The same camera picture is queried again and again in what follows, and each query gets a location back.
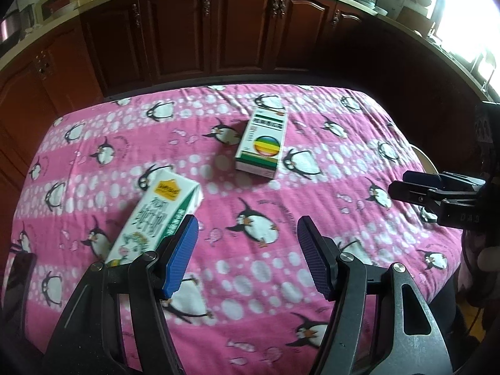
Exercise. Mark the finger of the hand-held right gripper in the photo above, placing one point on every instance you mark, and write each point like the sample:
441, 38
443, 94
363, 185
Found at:
414, 193
425, 179

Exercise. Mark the green and white milk carton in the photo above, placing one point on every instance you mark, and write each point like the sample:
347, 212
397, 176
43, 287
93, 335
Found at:
152, 218

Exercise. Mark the dark wooden kitchen cabinets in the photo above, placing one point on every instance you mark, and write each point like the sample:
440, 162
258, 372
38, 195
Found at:
175, 35

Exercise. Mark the person's right forearm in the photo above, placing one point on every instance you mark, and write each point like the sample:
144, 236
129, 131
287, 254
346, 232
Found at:
472, 258

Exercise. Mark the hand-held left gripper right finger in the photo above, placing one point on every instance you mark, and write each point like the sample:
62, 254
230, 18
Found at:
314, 261

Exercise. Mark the steel pot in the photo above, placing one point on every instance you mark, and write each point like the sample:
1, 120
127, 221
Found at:
9, 27

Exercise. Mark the wooden box with red front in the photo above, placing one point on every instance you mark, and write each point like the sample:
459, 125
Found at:
54, 3

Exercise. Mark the white box with rainbow circle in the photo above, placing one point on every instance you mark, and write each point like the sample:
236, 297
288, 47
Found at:
261, 144

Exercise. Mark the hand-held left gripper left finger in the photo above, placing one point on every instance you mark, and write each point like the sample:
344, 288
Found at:
181, 258

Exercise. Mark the pink penguin blanket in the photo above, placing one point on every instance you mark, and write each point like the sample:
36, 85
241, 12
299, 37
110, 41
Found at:
254, 273

